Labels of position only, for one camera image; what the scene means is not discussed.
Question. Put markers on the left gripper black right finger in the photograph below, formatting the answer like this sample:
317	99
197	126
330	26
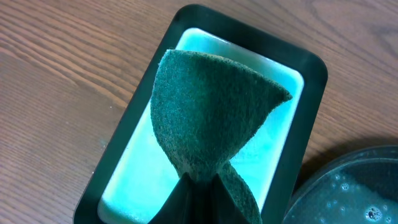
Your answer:
223	208

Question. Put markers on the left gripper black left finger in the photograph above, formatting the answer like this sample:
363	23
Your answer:
182	205

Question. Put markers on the green scrub sponge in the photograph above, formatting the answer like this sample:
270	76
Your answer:
204	108

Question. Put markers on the rectangular green tray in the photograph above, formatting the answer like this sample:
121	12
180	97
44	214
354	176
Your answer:
134	178

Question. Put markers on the round dark teal tray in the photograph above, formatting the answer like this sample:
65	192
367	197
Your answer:
357	188

